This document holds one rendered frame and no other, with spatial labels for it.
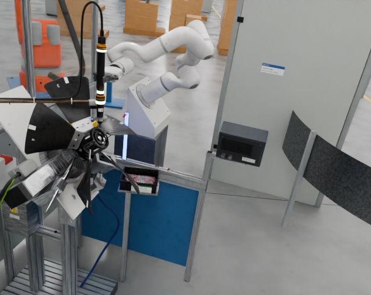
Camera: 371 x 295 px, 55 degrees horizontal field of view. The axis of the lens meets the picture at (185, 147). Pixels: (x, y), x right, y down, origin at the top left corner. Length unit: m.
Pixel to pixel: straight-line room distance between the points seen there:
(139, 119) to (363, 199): 1.67
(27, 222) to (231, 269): 1.56
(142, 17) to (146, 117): 8.74
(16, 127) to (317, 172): 2.22
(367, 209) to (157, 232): 1.49
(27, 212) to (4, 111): 0.53
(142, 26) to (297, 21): 8.14
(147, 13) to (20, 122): 9.35
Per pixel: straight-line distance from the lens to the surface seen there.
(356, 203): 2.91
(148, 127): 2.46
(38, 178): 1.68
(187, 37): 1.89
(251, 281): 2.89
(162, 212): 2.45
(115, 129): 1.99
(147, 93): 2.46
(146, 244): 2.67
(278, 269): 3.06
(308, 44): 3.36
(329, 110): 3.51
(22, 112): 1.95
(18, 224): 2.13
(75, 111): 1.86
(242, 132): 2.01
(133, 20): 11.14
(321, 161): 3.03
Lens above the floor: 2.02
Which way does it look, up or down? 27 degrees down
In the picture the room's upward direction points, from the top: 8 degrees clockwise
